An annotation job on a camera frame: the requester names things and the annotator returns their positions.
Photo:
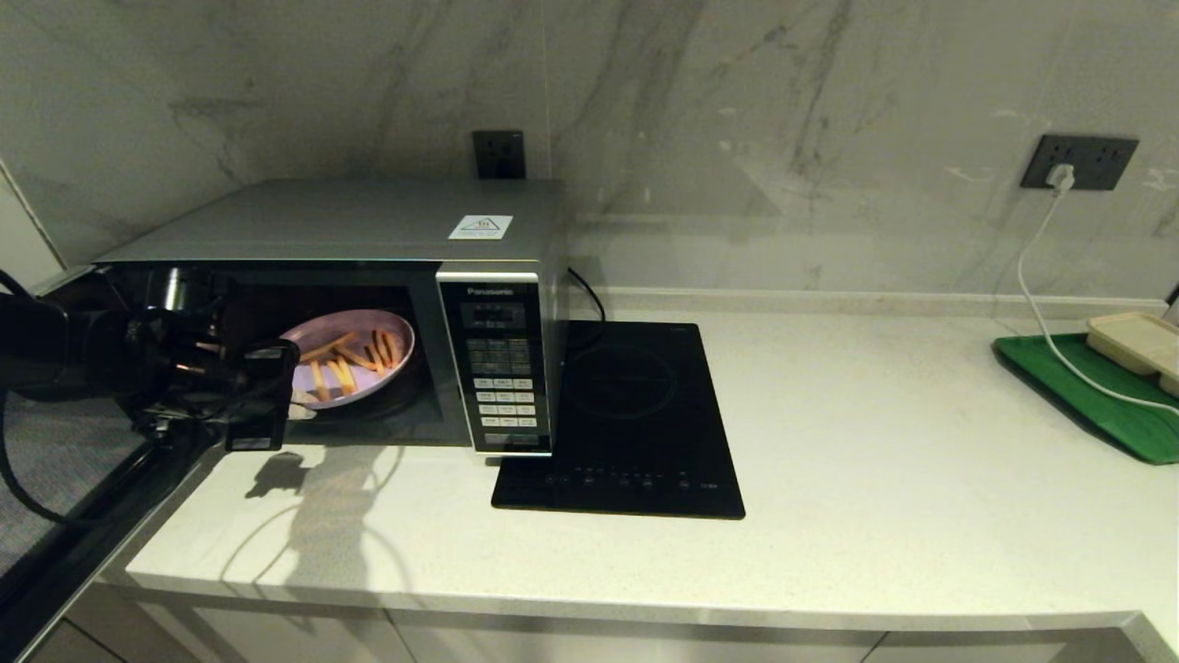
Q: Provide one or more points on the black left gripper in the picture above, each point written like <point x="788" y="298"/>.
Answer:
<point x="258" y="396"/>

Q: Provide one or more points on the purple round plate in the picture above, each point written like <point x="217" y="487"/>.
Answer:
<point x="368" y="322"/>

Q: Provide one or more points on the black glass microwave door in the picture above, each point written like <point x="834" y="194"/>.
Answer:
<point x="55" y="479"/>

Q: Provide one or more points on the glass microwave turntable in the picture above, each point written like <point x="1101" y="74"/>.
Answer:
<point x="419" y="391"/>

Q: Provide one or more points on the silver Panasonic microwave oven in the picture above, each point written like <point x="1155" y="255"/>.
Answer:
<point x="350" y="221"/>

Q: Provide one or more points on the white triangle warning sticker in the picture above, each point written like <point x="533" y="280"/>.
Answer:
<point x="480" y="226"/>

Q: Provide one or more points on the black induction cooktop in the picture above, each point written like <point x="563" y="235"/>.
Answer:
<point x="636" y="414"/>

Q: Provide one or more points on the grey cabinet door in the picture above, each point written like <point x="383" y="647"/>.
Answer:
<point x="995" y="647"/>
<point x="636" y="643"/>

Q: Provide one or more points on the white power plug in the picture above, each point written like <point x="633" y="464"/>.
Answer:
<point x="1060" y="177"/>

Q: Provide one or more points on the green plastic tray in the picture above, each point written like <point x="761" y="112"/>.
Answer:
<point x="1124" y="424"/>

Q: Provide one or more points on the beige food container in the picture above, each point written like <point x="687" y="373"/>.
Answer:
<point x="1135" y="341"/>

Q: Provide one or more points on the black wall socket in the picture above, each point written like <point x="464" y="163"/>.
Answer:
<point x="1039" y="155"/>
<point x="1110" y="164"/>
<point x="498" y="154"/>

